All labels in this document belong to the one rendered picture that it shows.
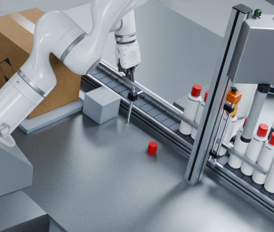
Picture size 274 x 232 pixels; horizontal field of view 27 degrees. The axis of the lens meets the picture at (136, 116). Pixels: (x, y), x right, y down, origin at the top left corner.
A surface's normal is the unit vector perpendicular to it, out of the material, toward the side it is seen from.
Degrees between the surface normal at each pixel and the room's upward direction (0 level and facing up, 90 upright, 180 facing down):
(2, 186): 90
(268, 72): 90
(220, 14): 0
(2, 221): 0
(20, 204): 0
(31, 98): 82
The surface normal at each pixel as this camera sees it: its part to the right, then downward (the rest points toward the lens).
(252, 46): 0.20, 0.60
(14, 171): 0.58, 0.55
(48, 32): -0.03, 0.11
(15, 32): 0.16, -0.80
